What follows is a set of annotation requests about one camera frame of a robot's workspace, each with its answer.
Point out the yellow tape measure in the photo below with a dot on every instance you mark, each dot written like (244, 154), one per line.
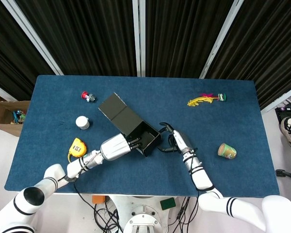
(76, 148)

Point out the white metal partition post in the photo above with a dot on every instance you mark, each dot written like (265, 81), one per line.
(281, 100)
(0, 91)
(221, 36)
(32, 36)
(138, 36)

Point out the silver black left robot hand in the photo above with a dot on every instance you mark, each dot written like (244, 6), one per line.
(115, 146)

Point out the red and grey toy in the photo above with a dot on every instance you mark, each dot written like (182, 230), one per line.
(88, 97)

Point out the white plastic jar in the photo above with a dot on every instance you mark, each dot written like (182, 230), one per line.
(82, 122)

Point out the yellow pink feather shuttlecock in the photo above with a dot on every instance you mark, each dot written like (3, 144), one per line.
(198, 100)

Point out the brown cardboard box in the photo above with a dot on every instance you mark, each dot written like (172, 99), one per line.
(0, 109)

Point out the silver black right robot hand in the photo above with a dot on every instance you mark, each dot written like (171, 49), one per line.
(182, 142)

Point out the colourful small tools pile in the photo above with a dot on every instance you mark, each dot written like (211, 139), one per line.
(18, 116)

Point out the orange block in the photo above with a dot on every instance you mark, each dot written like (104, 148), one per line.
(98, 199)

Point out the green printed paper cup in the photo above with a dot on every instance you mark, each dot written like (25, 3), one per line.
(229, 151)

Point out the green block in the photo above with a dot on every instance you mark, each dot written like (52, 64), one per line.
(167, 204)

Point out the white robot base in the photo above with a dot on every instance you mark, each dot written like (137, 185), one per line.
(140, 206)

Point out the blue felt table mat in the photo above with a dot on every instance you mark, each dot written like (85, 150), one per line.
(135, 179)

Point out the black stand leg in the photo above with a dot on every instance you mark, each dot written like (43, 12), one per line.
(281, 172)

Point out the black pleated curtain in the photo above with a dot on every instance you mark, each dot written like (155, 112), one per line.
(179, 36)
(87, 36)
(269, 48)
(4, 48)

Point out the black foldable cardboard box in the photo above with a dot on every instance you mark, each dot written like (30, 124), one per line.
(126, 119)

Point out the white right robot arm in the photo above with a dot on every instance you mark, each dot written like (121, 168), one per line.
(201, 174)

